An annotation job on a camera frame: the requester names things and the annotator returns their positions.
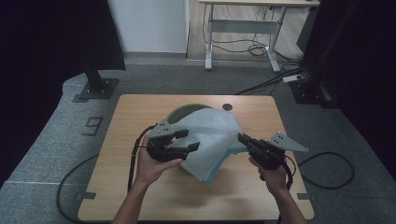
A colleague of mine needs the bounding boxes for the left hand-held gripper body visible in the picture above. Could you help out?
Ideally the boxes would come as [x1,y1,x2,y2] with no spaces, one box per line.
[145,119,177,163]

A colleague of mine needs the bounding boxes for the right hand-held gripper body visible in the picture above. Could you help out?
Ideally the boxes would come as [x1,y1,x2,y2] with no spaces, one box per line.
[248,131,310,171]

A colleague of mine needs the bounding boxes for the white plastic bag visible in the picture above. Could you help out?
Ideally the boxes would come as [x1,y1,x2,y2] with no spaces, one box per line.
[169,107,250,185]

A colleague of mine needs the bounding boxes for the person's left hand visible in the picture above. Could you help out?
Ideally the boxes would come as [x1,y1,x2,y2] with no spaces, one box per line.
[134,136,184,189]

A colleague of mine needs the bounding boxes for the person's right hand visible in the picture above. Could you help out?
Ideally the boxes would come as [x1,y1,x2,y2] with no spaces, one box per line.
[247,156,290,196]

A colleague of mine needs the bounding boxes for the black metal stand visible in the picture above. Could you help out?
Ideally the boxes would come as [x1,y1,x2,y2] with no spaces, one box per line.
[78,60,120,101]
[289,0,362,109]

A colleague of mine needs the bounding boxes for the white power strip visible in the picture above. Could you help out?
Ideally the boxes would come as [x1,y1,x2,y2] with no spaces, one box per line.
[282,74,304,84]

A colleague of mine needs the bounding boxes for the white-legged wooden desk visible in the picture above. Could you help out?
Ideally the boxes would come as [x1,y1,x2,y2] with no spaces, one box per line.
[198,0,321,74]

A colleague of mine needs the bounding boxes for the black curtain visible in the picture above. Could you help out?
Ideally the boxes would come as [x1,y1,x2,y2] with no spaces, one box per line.
[303,0,396,173]
[0,0,127,189]

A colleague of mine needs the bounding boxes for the right hand-held gripper cable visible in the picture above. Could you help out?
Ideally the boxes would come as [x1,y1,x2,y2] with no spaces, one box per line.
[278,154,297,191]

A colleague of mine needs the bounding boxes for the hand-held gripper cable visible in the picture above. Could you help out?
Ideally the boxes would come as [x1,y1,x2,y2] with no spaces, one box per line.
[278,154,297,191]
[127,123,157,193]

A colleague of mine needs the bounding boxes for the left hand-held gripper cable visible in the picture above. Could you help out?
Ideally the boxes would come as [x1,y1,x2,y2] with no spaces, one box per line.
[127,123,157,193]

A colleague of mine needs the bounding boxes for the thick black power cables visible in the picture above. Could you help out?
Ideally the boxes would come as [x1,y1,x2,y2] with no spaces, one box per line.
[234,65,310,96]

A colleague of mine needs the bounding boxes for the black cable bundle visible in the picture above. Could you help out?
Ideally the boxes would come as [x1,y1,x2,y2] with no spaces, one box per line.
[202,4,283,58]

